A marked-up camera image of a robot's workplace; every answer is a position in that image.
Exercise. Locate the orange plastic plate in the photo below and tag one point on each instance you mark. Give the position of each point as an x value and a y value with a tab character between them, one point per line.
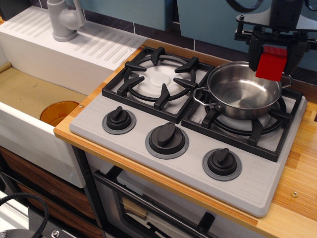
57	112

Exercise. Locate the grey toy stove top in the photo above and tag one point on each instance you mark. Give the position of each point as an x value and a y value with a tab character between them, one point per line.
252	191

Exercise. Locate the oven door with handle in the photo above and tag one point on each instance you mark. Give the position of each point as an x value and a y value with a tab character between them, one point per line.
145	210

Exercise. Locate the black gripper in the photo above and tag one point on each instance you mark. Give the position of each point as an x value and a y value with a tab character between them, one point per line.
284	26

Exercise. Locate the stainless steel pan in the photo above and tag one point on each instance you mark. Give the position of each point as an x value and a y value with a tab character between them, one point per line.
234	90

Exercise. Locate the black stove knob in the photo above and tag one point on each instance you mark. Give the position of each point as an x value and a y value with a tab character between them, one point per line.
119	121
222	164
167	141

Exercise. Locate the black right stove knob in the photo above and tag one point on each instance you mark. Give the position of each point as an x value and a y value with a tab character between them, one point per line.
222	164

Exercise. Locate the wooden drawer cabinet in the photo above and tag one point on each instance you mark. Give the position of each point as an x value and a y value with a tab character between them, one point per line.
68	205

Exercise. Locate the red cube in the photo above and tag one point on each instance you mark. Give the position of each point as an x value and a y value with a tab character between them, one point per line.
272	63

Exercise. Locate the black right burner grate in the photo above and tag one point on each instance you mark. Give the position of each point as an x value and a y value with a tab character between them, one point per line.
264	137

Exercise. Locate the black burner grate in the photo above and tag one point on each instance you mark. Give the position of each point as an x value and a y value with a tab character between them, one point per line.
158	83
264	137

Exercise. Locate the black left stove knob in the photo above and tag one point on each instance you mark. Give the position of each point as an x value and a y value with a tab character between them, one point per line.
119	121

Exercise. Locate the black middle stove knob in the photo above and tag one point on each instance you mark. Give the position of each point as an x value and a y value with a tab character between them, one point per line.
167	141

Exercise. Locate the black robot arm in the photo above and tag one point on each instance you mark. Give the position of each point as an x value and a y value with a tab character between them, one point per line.
298	4

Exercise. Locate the grey toy faucet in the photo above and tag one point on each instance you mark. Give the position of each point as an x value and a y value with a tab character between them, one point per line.
65	22

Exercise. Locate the black left burner grate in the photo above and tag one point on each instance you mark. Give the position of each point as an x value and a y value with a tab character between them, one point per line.
158	83

